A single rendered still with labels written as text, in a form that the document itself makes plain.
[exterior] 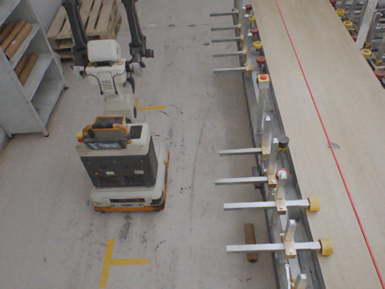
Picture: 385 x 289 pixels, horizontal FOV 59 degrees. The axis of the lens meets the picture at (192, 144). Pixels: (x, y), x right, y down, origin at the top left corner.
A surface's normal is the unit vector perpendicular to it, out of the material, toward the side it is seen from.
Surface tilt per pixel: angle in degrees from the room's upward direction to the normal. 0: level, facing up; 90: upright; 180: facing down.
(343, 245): 0
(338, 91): 0
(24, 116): 90
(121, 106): 82
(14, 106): 90
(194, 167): 0
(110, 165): 90
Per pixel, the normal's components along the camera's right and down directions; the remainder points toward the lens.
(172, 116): -0.07, -0.68
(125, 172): -0.03, 0.73
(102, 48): -0.07, 0.08
